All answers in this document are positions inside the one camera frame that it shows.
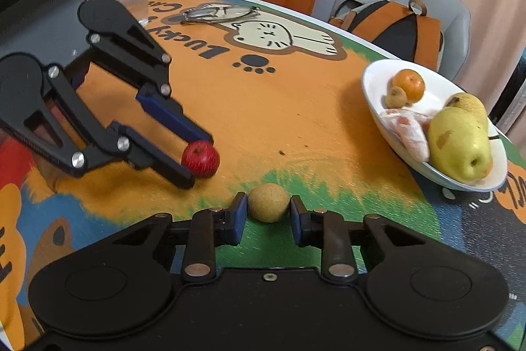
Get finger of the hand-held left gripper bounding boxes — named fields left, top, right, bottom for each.
left=0, top=64, right=197, bottom=190
left=86, top=8, right=214, bottom=149

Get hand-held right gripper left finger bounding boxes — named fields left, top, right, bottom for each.
left=96, top=192, right=248, bottom=282

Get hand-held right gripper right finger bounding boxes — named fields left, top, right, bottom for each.
left=290, top=196, right=438, bottom=284

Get brown kiwi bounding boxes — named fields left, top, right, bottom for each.
left=384, top=86, right=408, bottom=108
left=248, top=184, right=289, bottom=223

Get small red apple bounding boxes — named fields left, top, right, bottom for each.
left=181, top=141, right=220, bottom=178

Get white bowl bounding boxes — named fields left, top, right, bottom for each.
left=362, top=59, right=509, bottom=192

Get orange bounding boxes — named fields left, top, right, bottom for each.
left=392, top=69, right=425, bottom=104

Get yellow pear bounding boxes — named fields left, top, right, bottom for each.
left=427, top=107, right=494, bottom=183
left=444, top=93, right=490, bottom=130

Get clear plastic cup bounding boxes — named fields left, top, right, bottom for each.
left=105, top=0, right=149, bottom=27

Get cat printed table mat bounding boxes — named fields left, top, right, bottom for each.
left=0, top=0, right=526, bottom=351

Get eyeglasses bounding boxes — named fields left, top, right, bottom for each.
left=183, top=5, right=261, bottom=25

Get orange and black backpack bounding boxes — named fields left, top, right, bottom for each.
left=329, top=0, right=445, bottom=72

